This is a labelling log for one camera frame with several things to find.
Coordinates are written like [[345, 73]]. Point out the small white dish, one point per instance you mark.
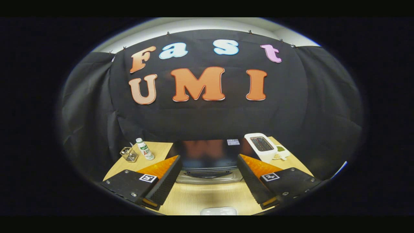
[[281, 150]]

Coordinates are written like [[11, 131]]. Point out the white slot toaster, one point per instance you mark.
[[266, 155]]

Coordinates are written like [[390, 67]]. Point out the white bottle with green label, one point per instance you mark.
[[145, 150]]

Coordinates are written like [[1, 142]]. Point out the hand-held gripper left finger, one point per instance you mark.
[[168, 179]]

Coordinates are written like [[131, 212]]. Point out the black toaster oven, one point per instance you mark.
[[207, 152]]

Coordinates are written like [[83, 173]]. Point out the white plate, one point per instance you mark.
[[218, 211]]

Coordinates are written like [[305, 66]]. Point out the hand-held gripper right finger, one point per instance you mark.
[[250, 179]]

